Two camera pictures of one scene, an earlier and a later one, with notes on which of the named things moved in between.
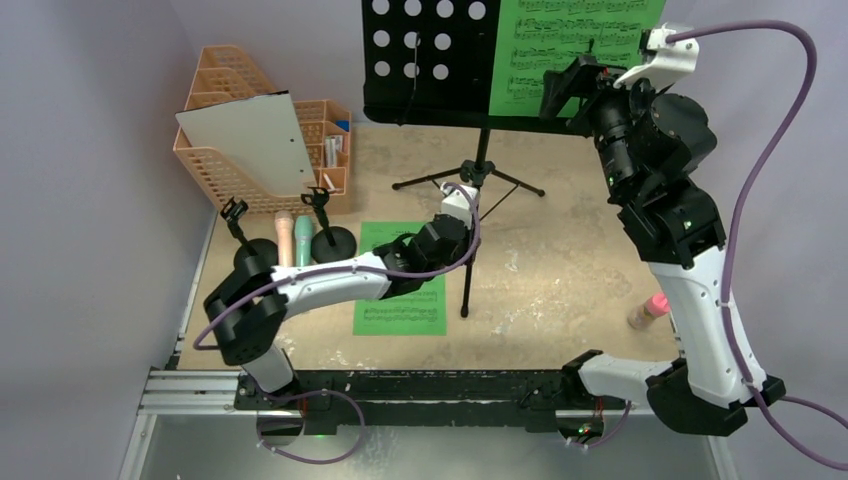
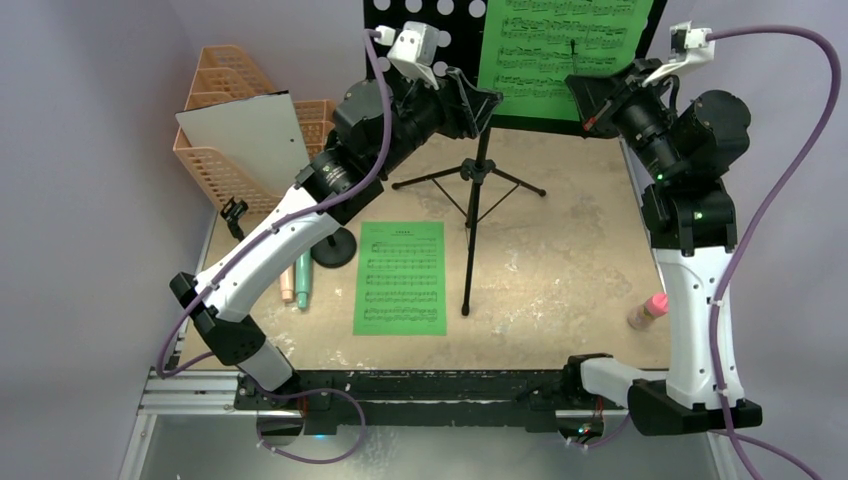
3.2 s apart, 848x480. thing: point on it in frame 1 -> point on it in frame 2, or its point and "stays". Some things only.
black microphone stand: [332, 243] stays
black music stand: [427, 63] -> [658, 17]
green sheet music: [420, 312] stays
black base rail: [499, 400] stays
